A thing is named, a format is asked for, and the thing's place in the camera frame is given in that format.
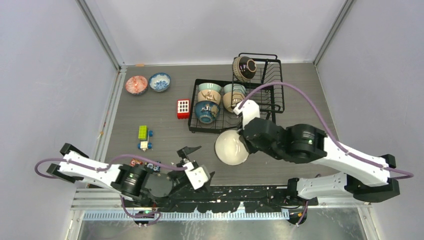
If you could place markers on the red white toy block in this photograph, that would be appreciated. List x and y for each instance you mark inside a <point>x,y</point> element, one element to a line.
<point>183,109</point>

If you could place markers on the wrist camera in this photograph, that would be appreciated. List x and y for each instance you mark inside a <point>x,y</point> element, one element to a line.
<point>197,175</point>
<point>248,111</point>

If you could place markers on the red owl toy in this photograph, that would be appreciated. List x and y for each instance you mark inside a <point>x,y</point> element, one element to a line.
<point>135,162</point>

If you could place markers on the beige plain bowl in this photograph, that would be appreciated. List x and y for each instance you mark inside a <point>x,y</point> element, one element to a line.
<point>231,99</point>

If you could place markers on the green white toy car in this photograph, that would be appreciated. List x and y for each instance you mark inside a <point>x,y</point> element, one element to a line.
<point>144,135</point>

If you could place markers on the light teal ribbed bowl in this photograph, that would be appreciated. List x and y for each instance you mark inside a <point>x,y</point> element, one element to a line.
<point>234,87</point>

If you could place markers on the blue zigzag pattern bowl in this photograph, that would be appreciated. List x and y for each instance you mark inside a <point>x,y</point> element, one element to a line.
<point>136,85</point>

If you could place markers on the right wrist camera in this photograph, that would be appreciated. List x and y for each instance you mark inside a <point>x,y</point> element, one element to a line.
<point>248,111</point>

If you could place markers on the teal white dotted bowl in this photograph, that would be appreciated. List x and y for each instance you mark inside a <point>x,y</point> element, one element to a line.
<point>229,148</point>

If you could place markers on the beige bowl with bird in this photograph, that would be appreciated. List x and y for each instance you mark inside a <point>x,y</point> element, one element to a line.
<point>209,95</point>

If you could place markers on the brown striped bowl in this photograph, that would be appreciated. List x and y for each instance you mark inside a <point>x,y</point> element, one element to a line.
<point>244,68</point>

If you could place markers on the white blue floral bowl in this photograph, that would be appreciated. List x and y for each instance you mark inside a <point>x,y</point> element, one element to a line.
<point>159,82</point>

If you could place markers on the black wire dish rack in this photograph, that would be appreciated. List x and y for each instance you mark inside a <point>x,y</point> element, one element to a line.
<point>270,99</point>

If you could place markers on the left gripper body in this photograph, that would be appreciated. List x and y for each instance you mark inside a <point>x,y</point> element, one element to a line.
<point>178,175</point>

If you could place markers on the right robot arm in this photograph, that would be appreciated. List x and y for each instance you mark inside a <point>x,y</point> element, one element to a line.
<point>306,144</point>

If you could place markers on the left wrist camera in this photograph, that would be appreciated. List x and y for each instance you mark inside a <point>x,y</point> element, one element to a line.
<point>197,175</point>

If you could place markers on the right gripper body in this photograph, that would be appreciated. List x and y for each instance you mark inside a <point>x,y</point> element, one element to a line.
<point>252,148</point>

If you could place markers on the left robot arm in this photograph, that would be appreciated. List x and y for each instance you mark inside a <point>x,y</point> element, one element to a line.
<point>133,177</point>

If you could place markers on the dark blue glazed bowl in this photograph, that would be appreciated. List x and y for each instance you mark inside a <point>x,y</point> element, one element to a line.
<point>207,111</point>

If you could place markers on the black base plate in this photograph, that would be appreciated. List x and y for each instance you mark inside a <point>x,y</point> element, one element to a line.
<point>224,199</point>

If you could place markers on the blue owl toy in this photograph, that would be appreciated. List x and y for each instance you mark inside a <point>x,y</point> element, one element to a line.
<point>155,168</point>

